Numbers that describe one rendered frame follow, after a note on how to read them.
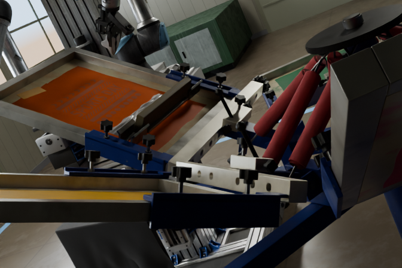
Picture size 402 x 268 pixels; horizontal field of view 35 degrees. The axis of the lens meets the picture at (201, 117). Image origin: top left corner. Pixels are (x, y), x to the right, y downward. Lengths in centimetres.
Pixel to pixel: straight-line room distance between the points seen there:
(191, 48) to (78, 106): 691
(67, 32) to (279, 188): 203
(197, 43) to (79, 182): 753
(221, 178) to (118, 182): 31
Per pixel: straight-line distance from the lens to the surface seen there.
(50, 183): 173
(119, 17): 258
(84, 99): 244
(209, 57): 921
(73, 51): 275
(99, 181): 177
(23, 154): 848
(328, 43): 181
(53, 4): 326
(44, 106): 239
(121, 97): 245
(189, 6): 1117
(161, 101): 222
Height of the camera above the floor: 169
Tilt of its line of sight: 13 degrees down
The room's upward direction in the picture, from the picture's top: 25 degrees counter-clockwise
